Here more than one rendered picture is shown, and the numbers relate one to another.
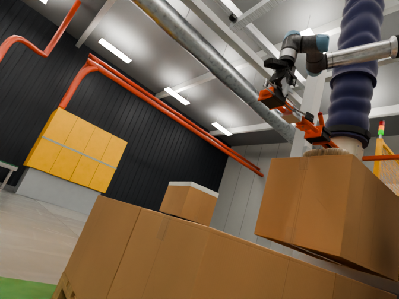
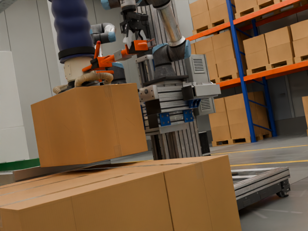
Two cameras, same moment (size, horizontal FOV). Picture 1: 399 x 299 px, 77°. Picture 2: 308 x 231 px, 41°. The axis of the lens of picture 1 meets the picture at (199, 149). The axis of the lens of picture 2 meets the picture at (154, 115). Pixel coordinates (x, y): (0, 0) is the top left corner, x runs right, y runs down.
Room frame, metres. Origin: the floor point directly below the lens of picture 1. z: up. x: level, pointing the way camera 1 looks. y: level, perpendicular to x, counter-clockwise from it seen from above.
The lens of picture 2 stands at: (1.13, 1.76, 0.72)
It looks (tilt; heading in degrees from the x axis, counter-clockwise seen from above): 2 degrees up; 263
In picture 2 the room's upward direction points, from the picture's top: 10 degrees counter-clockwise
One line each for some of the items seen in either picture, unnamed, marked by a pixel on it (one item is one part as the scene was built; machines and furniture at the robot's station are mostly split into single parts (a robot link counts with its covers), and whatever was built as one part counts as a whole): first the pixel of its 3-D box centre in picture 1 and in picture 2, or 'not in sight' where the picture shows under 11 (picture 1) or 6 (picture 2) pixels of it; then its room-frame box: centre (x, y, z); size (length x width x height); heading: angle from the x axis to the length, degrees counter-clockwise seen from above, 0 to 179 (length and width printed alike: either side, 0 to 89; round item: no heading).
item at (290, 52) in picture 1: (287, 58); (127, 4); (0.91, -0.24, 1.35); 0.08 x 0.08 x 0.05
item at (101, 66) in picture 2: (317, 135); (101, 63); (1.08, -0.52, 1.13); 0.10 x 0.08 x 0.06; 31
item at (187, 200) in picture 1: (187, 202); not in sight; (3.14, -0.08, 0.82); 0.60 x 0.40 x 0.40; 27
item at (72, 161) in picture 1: (73, 164); not in sight; (7.62, 3.44, 1.24); 2.22 x 0.91 x 2.48; 127
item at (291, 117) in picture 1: (291, 114); (122, 55); (0.97, -0.34, 1.12); 0.07 x 0.07 x 0.04; 31
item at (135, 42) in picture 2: (272, 98); (136, 47); (0.91, -0.22, 1.13); 0.08 x 0.07 x 0.05; 121
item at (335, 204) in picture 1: (331, 216); (86, 126); (1.23, -0.74, 0.80); 0.60 x 0.40 x 0.40; 122
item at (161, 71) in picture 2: not in sight; (164, 71); (0.66, -0.96, 1.09); 0.15 x 0.15 x 0.10
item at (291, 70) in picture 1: (284, 73); (129, 20); (0.91, -0.25, 1.27); 0.09 x 0.08 x 0.12; 121
